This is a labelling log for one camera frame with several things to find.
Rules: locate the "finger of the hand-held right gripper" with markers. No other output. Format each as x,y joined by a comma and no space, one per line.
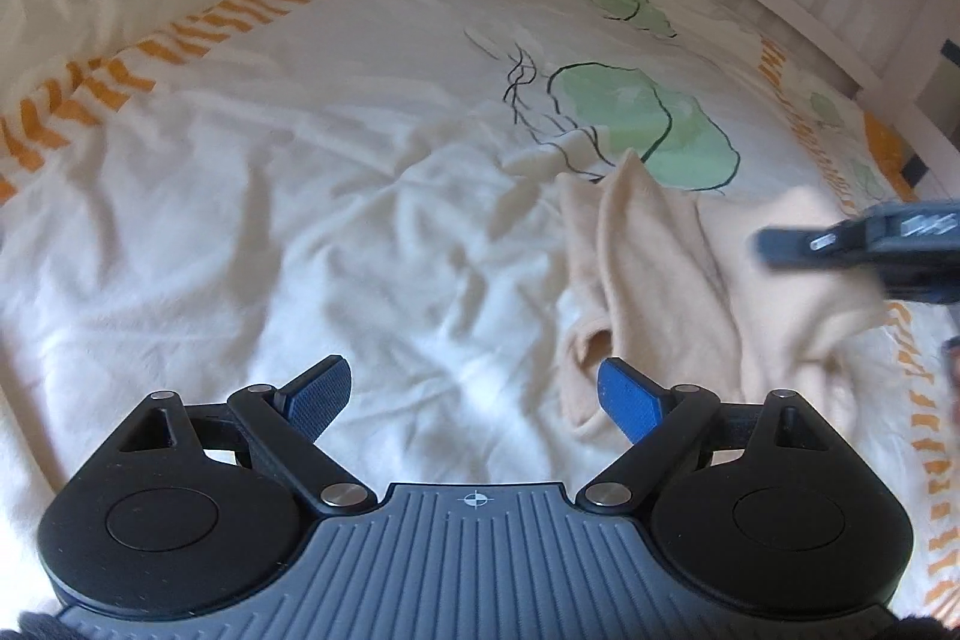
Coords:
802,246

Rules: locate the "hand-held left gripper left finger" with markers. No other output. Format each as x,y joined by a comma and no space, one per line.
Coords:
319,392

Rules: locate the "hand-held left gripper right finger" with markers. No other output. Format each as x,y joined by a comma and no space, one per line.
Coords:
626,404

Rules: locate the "cream knit sweater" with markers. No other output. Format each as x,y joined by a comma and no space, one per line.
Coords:
652,250

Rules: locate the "leaf printed bed cover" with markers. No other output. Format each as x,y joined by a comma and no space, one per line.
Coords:
225,197

